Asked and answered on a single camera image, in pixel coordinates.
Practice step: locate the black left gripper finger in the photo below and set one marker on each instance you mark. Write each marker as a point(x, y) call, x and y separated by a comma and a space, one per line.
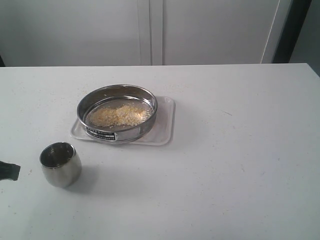
point(9, 171)

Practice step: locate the stainless steel cup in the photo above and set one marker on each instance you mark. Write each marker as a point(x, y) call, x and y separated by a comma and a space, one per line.
point(60, 164)

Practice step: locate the yellow and white grain mix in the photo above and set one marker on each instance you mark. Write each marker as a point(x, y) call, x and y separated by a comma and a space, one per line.
point(127, 115)

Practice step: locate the round stainless steel sieve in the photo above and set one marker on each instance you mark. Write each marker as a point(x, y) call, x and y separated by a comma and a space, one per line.
point(115, 96)

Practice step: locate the white rectangular plastic tray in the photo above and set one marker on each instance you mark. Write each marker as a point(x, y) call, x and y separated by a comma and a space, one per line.
point(159, 135)

